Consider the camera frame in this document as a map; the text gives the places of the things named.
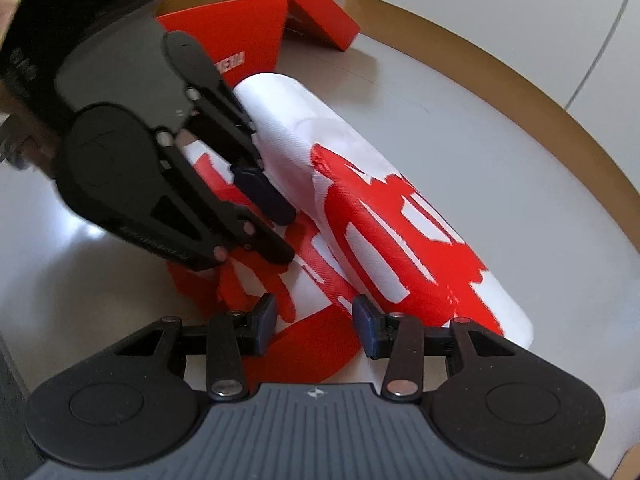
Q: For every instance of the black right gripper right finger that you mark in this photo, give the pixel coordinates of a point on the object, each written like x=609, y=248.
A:
x=405, y=341

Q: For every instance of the red cardboard box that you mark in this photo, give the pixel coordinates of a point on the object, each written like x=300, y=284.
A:
x=243, y=37

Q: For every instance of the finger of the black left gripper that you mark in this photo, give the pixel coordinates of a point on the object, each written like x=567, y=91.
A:
x=245, y=229
x=240, y=154

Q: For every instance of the white red shopping bag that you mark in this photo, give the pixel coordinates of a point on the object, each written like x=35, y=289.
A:
x=360, y=228

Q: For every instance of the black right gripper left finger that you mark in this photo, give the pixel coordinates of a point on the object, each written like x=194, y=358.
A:
x=224, y=340

